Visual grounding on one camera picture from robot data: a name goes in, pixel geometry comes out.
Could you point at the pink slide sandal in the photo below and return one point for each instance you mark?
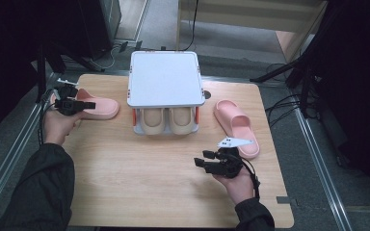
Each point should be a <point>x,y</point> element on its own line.
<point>237,123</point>
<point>104,109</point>

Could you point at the grey tape strip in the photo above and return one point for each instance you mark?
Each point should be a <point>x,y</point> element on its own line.
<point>284,200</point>

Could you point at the person's right hand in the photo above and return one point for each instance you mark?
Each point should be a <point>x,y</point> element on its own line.
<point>239,187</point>

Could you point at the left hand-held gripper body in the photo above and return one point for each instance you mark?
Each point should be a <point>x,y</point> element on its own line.
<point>66,104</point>

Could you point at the round table grommet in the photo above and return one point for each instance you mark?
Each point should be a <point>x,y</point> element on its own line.
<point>207,94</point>

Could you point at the dark cabinet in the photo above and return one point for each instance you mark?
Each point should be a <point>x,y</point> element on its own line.
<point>102,25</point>

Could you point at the beige wooden partition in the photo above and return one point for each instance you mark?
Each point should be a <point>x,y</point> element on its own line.
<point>253,16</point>

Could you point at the white two-tier shoe rack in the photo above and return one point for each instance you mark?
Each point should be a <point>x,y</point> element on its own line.
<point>165,78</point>

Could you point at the cream perforated clog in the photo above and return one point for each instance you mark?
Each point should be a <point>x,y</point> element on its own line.
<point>152,120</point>
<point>181,119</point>

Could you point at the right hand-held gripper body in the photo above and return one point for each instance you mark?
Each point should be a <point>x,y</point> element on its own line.
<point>228,163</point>

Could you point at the person's left hand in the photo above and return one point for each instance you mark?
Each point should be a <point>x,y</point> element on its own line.
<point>56,126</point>

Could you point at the black tripod stand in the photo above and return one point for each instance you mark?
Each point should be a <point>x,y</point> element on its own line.
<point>305,64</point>

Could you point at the metal floor rail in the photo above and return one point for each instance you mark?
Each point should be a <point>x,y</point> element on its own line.
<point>9,154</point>
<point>321,166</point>

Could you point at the black metal stand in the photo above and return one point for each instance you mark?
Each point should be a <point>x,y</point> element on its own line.
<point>41,64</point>

